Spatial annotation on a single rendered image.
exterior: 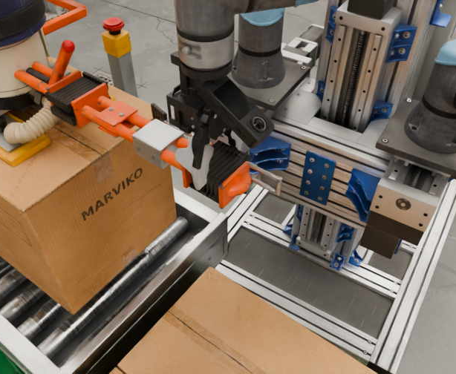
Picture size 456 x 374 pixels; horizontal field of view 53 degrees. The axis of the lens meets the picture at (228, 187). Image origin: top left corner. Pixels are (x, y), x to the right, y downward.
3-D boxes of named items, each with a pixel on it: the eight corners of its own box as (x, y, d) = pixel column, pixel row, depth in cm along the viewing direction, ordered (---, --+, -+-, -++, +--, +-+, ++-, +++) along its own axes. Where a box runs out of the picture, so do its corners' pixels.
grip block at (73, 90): (50, 114, 92) (41, 89, 88) (88, 92, 98) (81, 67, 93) (77, 130, 89) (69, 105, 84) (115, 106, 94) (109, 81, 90)
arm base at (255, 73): (248, 54, 137) (249, 22, 130) (294, 69, 131) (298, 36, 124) (220, 78, 128) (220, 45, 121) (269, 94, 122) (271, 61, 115)
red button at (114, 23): (99, 33, 154) (97, 21, 151) (115, 25, 158) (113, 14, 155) (114, 39, 151) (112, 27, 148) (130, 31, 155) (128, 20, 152)
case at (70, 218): (-57, 209, 141) (-130, 101, 112) (49, 142, 163) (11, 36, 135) (73, 316, 116) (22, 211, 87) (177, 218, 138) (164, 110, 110)
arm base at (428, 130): (414, 107, 119) (425, 73, 111) (475, 126, 113) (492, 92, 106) (396, 139, 110) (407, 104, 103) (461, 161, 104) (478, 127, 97)
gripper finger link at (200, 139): (203, 160, 73) (215, 109, 69) (212, 165, 72) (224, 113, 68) (184, 167, 69) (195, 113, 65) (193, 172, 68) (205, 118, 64)
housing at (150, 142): (133, 154, 84) (129, 136, 80) (159, 136, 87) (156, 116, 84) (161, 171, 81) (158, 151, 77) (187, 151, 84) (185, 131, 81)
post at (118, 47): (140, 224, 226) (100, 33, 154) (150, 216, 229) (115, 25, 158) (151, 231, 223) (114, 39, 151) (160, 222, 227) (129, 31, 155)
